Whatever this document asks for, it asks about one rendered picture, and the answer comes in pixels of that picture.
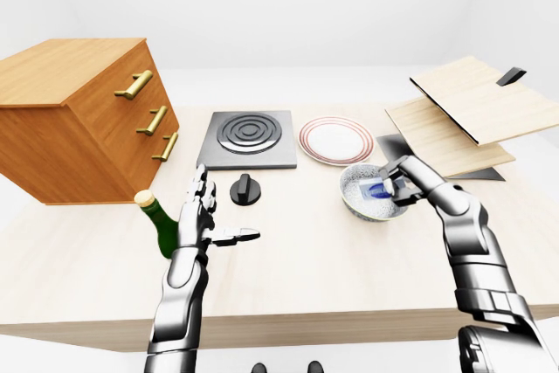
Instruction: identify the round black stove knob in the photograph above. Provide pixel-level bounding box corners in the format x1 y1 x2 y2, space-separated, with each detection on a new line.
229 173 264 207

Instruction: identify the wooden cabinet drawer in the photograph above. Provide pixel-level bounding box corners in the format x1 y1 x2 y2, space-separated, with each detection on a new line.
60 39 159 141
108 97 181 204
85 68 170 172

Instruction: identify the cream cheese box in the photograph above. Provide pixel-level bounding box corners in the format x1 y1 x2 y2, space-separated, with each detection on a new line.
359 177 393 203

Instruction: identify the small black block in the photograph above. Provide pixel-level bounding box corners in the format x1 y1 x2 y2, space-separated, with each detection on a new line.
496 66 528 88

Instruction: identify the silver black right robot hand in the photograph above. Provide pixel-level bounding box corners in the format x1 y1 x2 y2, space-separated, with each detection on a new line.
376 155 445 209

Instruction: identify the wooden cabinet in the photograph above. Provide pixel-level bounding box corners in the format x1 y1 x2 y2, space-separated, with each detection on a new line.
0 38 181 206

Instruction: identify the flat dark grey panel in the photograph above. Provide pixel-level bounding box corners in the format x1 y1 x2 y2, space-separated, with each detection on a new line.
376 133 507 183

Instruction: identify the pale wooden board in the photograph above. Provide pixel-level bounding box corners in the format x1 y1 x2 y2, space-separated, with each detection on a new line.
383 97 517 179
409 54 559 147

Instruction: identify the flat dark stove plate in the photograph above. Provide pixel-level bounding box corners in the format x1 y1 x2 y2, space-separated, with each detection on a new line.
196 109 299 171

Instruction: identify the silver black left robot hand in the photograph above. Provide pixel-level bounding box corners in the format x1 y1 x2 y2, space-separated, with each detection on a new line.
175 163 262 257

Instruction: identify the brass drawer handle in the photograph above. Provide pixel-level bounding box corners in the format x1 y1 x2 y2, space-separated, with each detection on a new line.
114 69 155 99
151 131 180 162
135 105 169 137

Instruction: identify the patterned blue white bowl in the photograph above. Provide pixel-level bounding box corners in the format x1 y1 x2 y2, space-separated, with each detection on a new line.
339 162 411 224

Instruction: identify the green wine bottle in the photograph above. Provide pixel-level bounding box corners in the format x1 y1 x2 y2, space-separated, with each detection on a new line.
133 189 181 260

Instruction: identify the white plate with red rings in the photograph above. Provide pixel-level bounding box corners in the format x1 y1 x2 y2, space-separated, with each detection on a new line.
298 115 376 167

